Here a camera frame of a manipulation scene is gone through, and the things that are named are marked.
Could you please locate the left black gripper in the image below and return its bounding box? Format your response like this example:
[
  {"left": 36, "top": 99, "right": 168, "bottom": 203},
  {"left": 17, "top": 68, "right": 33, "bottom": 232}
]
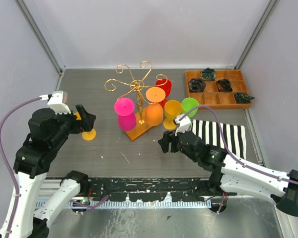
[{"left": 50, "top": 103, "right": 96, "bottom": 148}]

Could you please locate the orange plastic wine glass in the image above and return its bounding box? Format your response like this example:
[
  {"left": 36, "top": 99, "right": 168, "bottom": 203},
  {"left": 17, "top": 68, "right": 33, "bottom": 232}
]
[{"left": 145, "top": 87, "right": 165, "bottom": 126}]

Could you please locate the yellow wine glass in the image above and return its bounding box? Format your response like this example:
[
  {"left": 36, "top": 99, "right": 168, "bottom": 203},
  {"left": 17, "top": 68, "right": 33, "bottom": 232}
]
[
  {"left": 163, "top": 100, "right": 182, "bottom": 130},
  {"left": 74, "top": 112, "right": 97, "bottom": 141}
]

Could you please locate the magenta plastic wine glass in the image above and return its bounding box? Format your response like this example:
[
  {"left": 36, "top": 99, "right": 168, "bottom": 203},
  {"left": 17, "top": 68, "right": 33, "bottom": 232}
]
[{"left": 114, "top": 98, "right": 137, "bottom": 131}]

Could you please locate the gold wire wine glass rack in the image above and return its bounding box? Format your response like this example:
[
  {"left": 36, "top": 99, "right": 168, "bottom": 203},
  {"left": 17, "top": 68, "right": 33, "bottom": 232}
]
[{"left": 104, "top": 60, "right": 168, "bottom": 141}]

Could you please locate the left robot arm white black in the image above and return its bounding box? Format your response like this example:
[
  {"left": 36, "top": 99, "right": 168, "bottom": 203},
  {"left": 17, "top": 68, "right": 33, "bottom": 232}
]
[{"left": 0, "top": 105, "right": 96, "bottom": 238}]

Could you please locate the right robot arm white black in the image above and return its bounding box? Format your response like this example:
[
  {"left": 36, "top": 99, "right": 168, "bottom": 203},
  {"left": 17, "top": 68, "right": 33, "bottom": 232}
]
[{"left": 158, "top": 131, "right": 298, "bottom": 217}]

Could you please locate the green plastic wine glass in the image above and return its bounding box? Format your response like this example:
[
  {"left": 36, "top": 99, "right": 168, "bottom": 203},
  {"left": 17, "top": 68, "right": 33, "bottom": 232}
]
[{"left": 181, "top": 97, "right": 199, "bottom": 114}]

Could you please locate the red plastic wine glass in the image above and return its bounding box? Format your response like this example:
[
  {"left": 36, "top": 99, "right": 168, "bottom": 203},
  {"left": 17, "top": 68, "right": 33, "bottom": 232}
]
[{"left": 155, "top": 78, "right": 172, "bottom": 99}]

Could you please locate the wooden compartment tray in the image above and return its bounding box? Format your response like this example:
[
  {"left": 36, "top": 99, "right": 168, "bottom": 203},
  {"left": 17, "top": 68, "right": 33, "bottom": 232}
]
[{"left": 184, "top": 69, "right": 252, "bottom": 110}]

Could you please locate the dark rolled tie left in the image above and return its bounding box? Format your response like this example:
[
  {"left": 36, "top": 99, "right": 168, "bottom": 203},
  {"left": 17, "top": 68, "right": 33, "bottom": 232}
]
[{"left": 188, "top": 78, "right": 206, "bottom": 93}]

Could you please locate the dark rolled tie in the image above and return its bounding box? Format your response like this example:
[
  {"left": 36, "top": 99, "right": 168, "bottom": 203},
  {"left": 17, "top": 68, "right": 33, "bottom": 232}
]
[
  {"left": 201, "top": 67, "right": 216, "bottom": 81},
  {"left": 234, "top": 92, "right": 255, "bottom": 104},
  {"left": 217, "top": 79, "right": 233, "bottom": 92},
  {"left": 188, "top": 78, "right": 206, "bottom": 93}
]

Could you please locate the black white striped cloth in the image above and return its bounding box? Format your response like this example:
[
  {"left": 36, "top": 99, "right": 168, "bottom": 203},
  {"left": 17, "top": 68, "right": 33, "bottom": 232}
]
[{"left": 191, "top": 119, "right": 247, "bottom": 159}]

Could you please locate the dark rolled tie top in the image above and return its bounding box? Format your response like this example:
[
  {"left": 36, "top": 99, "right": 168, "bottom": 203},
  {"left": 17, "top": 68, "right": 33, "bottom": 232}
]
[{"left": 201, "top": 67, "right": 216, "bottom": 81}]

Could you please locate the dark rolled tie middle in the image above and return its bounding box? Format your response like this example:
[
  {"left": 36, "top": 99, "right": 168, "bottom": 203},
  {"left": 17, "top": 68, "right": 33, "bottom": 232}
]
[{"left": 217, "top": 79, "right": 233, "bottom": 92}]

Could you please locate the dark rolled tie right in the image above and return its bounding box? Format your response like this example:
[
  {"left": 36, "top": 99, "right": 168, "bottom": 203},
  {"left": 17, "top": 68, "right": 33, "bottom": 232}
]
[{"left": 234, "top": 92, "right": 255, "bottom": 104}]

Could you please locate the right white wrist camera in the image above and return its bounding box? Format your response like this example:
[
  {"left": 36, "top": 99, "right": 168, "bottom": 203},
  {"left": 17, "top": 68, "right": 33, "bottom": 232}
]
[{"left": 173, "top": 114, "right": 192, "bottom": 136}]

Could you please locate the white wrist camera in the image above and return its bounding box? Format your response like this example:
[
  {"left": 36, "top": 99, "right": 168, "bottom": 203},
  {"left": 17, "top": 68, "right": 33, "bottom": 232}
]
[
  {"left": 173, "top": 114, "right": 192, "bottom": 136},
  {"left": 39, "top": 91, "right": 72, "bottom": 115}
]

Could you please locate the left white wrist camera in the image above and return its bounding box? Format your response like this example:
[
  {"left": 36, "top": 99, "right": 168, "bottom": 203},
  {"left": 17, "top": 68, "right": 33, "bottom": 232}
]
[{"left": 39, "top": 91, "right": 72, "bottom": 115}]

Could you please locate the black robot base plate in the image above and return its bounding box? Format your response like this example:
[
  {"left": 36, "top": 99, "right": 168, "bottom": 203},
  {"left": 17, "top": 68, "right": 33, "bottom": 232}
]
[{"left": 61, "top": 177, "right": 238, "bottom": 203}]

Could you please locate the grey slotted cable duct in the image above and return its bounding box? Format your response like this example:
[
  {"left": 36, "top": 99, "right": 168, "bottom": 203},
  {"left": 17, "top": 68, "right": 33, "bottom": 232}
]
[{"left": 36, "top": 199, "right": 212, "bottom": 210}]

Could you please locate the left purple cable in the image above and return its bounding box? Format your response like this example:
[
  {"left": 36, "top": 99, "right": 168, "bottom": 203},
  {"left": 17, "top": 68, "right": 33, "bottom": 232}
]
[{"left": 0, "top": 97, "right": 50, "bottom": 234}]

